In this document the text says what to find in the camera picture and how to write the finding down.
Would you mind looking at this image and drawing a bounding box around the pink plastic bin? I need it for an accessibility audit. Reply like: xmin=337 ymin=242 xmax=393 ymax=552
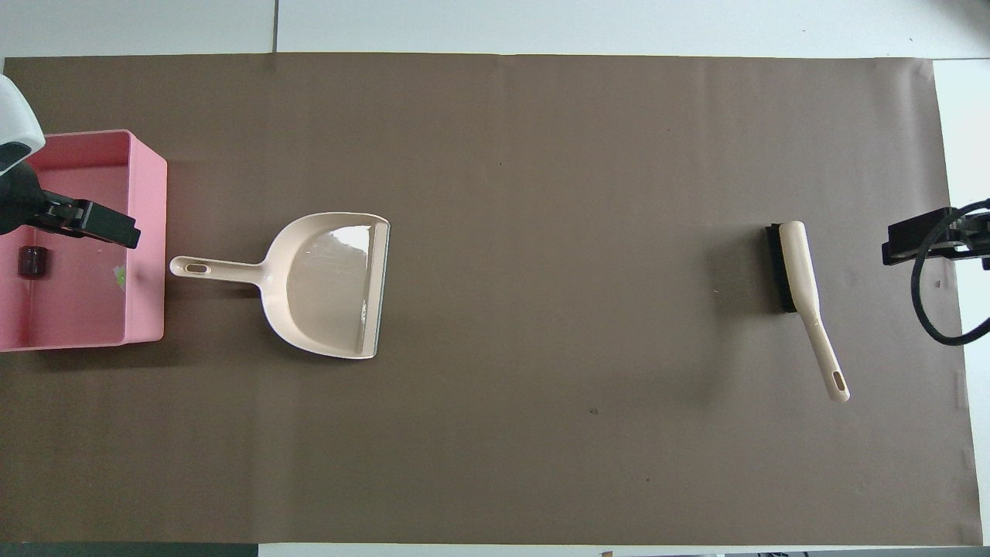
xmin=0 ymin=129 xmax=169 ymax=354

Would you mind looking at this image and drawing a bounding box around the black cable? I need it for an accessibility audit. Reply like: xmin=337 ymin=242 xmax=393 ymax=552
xmin=910 ymin=199 xmax=990 ymax=347

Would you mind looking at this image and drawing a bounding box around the beige plastic dustpan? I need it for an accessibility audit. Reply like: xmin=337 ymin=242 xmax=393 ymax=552
xmin=169 ymin=212 xmax=392 ymax=361

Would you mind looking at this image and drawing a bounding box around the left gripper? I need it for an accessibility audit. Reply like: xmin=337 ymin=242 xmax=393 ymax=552
xmin=0 ymin=160 xmax=56 ymax=236

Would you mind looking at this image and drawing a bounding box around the dark brown cylindrical component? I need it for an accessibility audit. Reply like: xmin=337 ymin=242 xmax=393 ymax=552
xmin=18 ymin=245 xmax=52 ymax=280

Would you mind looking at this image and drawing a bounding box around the beige brush with black bristles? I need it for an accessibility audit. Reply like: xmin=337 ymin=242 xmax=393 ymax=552
xmin=765 ymin=220 xmax=852 ymax=403

